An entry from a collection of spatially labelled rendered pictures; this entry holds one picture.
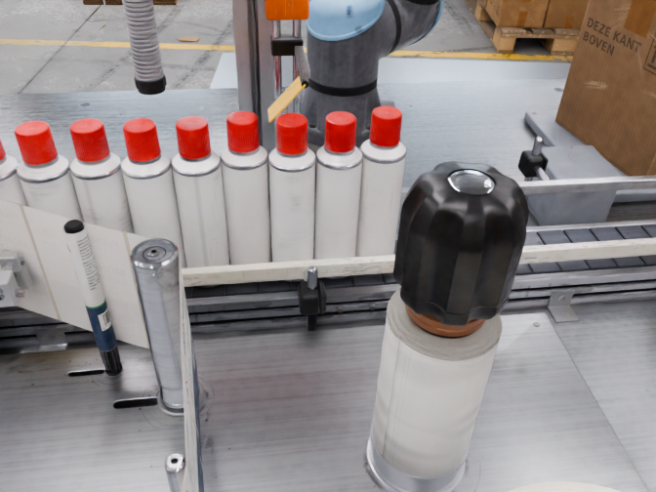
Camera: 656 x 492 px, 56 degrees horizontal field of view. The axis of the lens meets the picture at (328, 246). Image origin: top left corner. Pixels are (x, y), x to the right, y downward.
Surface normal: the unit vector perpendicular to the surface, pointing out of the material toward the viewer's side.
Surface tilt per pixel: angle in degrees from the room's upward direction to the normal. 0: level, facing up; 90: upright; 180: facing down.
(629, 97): 90
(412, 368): 91
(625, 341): 0
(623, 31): 90
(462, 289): 90
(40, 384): 0
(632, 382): 0
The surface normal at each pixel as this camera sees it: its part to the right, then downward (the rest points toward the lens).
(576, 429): 0.03, -0.78
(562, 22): 0.01, 0.68
